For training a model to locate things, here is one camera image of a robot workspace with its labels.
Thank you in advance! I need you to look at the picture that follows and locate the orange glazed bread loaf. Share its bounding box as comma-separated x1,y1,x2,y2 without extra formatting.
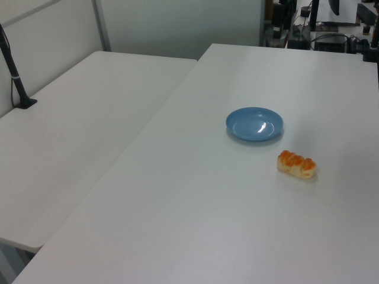
277,150,317,179

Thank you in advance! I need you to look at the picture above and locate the blue round plate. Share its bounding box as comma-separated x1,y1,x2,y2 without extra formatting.
226,106,284,145

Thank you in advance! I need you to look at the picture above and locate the white side table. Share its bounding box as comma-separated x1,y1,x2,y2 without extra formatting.
0,50,198,254

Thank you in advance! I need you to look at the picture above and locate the small black desk device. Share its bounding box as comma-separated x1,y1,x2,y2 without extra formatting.
287,24,311,50

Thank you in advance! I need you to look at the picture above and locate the brown cluttered shelf rack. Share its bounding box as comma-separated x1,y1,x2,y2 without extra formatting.
264,0,298,48

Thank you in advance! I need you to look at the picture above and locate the black box device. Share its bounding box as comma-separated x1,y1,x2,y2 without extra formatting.
313,33,348,54

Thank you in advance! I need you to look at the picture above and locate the black upright stand pole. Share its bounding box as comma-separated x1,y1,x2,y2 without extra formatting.
309,0,320,32

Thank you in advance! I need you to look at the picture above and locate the black table clamp stand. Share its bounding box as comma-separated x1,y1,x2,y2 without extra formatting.
362,22,379,63

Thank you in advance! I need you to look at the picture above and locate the white paper sheet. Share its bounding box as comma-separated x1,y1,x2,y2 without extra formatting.
317,0,357,25

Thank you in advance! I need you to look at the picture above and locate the long black bar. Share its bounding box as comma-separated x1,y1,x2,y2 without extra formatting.
356,2,379,27

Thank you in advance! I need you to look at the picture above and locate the grey metal partition post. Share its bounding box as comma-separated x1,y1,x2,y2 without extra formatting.
91,0,112,53

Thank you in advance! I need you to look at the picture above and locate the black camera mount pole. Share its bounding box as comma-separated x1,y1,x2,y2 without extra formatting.
0,22,38,110

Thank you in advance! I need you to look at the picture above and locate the grey partition horizontal rail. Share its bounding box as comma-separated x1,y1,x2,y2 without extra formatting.
0,2,96,28

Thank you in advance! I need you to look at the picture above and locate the black cable bundle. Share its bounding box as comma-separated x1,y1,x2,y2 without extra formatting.
345,34,371,56

